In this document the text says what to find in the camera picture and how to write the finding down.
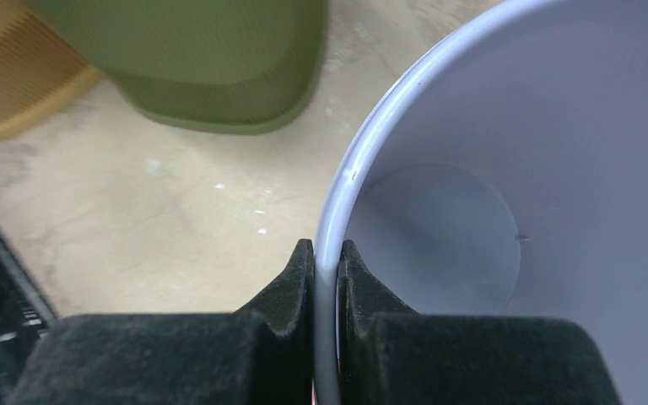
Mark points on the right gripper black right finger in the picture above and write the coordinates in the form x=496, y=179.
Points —
x=391, y=354

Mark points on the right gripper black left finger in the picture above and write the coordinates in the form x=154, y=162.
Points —
x=259, y=354

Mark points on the grey bin with black liner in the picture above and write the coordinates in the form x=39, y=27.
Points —
x=506, y=171

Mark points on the green mesh basket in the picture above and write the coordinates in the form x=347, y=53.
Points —
x=234, y=67

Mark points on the yellow mesh basket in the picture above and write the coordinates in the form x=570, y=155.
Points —
x=40, y=73

